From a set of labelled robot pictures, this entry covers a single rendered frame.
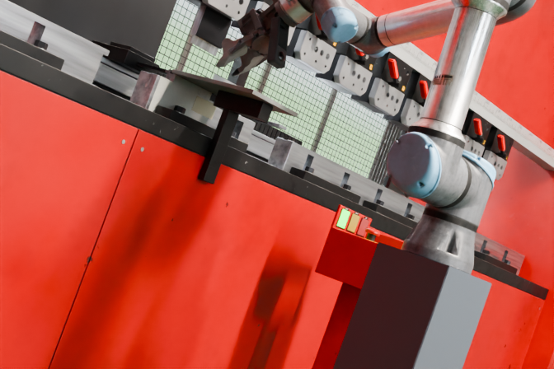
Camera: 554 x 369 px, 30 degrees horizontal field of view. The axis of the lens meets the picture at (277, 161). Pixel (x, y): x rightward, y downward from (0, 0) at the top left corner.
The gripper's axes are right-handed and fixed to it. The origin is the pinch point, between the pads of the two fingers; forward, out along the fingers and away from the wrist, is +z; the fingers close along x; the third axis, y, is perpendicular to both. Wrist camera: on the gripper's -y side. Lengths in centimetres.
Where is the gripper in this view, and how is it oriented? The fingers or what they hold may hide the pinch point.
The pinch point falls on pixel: (229, 70)
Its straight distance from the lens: 249.2
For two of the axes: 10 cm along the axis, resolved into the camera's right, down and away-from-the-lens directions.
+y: -3.5, -7.8, 5.2
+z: -7.4, 5.7, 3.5
